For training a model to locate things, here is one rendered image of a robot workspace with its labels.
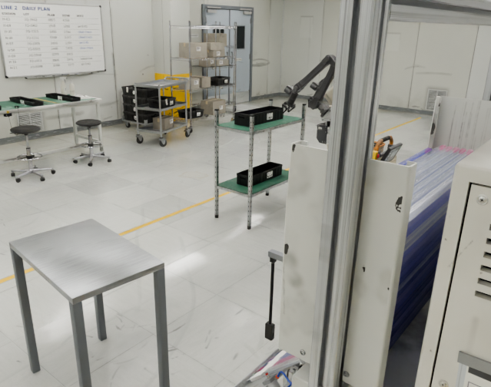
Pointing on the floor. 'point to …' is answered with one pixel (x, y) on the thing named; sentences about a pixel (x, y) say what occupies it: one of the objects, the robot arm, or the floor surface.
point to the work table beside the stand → (87, 282)
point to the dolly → (137, 105)
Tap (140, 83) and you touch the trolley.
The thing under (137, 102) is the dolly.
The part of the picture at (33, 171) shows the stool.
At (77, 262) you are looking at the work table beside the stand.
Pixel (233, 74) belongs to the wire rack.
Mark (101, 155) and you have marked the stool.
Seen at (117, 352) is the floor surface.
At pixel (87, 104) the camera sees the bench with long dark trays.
